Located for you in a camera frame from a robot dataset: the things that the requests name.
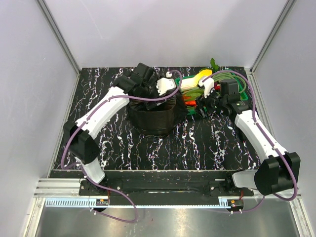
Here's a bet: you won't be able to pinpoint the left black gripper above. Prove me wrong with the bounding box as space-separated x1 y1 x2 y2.
141 76 167 110

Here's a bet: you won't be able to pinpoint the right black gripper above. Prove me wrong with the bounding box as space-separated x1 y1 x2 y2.
194 86 227 119

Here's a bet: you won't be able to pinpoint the black trash bag roll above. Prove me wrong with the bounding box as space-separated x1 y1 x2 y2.
126 92 188 136

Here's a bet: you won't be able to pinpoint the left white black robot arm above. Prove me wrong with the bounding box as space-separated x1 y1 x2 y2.
61 63 161 195

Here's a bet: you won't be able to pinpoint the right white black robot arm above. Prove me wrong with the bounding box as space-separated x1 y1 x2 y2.
196 78 301 197

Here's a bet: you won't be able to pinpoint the green plastic basket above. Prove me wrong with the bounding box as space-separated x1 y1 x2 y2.
182 82 248 115

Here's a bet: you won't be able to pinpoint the large orange carrot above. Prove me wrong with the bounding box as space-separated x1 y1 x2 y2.
185 100 197 106

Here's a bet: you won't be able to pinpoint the green leafy vegetable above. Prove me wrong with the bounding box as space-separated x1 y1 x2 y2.
181 58 219 100

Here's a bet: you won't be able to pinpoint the yellow white napa cabbage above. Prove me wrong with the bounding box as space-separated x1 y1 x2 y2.
180 69 213 91

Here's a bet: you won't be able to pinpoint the green long beans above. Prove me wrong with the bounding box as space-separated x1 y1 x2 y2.
212 72 247 94

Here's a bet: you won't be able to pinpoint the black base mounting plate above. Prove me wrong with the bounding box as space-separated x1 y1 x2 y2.
79 169 255 205

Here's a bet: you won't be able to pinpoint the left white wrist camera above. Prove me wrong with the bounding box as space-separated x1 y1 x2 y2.
156 72 177 96

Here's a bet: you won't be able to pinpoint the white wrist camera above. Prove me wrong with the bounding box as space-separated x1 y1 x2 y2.
197 77 214 98
156 72 177 96

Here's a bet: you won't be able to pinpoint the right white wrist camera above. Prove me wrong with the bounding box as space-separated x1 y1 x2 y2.
197 77 214 98

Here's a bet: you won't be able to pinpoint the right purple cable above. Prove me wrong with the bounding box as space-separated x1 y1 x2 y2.
201 71 298 214

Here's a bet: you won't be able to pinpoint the purple cable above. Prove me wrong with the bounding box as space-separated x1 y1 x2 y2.
201 71 298 214
60 70 183 224

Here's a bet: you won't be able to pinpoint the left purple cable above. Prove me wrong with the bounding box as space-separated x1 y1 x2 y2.
60 70 183 224

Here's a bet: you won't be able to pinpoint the aluminium frame rail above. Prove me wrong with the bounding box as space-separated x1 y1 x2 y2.
32 177 307 237

